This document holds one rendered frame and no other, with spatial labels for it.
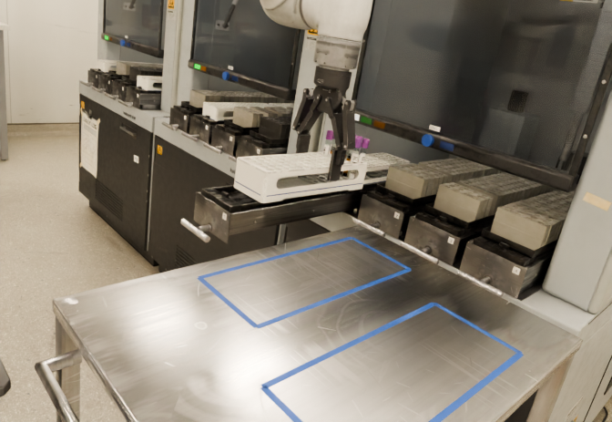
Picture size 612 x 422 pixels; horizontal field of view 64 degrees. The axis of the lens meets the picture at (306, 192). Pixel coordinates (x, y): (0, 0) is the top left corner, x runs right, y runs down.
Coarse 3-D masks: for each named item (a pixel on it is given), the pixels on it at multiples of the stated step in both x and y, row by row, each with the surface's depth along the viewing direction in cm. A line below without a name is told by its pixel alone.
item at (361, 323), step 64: (256, 256) 81; (320, 256) 85; (384, 256) 89; (64, 320) 59; (128, 320) 60; (192, 320) 62; (256, 320) 64; (320, 320) 67; (384, 320) 69; (448, 320) 72; (512, 320) 75; (64, 384) 64; (128, 384) 50; (192, 384) 52; (256, 384) 53; (320, 384) 55; (384, 384) 56; (448, 384) 58; (512, 384) 60
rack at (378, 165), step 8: (384, 152) 150; (368, 160) 138; (376, 160) 138; (384, 160) 140; (392, 160) 141; (400, 160) 143; (368, 168) 131; (376, 168) 133; (384, 168) 136; (368, 176) 141; (376, 176) 139; (384, 176) 138
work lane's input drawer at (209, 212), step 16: (208, 192) 107; (224, 192) 106; (240, 192) 114; (336, 192) 124; (352, 192) 127; (208, 208) 106; (224, 208) 103; (240, 208) 103; (256, 208) 106; (272, 208) 108; (288, 208) 112; (304, 208) 116; (320, 208) 120; (336, 208) 124; (352, 208) 129; (192, 224) 105; (208, 224) 107; (224, 224) 103; (240, 224) 103; (256, 224) 107; (272, 224) 110; (208, 240) 101; (224, 240) 103
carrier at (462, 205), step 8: (440, 192) 119; (448, 192) 117; (456, 192) 116; (464, 192) 116; (440, 200) 119; (448, 200) 117; (456, 200) 116; (464, 200) 114; (472, 200) 113; (480, 200) 112; (440, 208) 119; (448, 208) 118; (456, 208) 116; (464, 208) 114; (472, 208) 113; (480, 208) 113; (456, 216) 116; (464, 216) 115; (472, 216) 113
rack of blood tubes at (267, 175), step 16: (240, 160) 96; (256, 160) 97; (272, 160) 99; (288, 160) 101; (304, 160) 103; (320, 160) 105; (240, 176) 97; (256, 176) 93; (272, 176) 92; (288, 176) 95; (304, 176) 111; (320, 176) 107; (272, 192) 93; (288, 192) 96; (304, 192) 100; (320, 192) 103
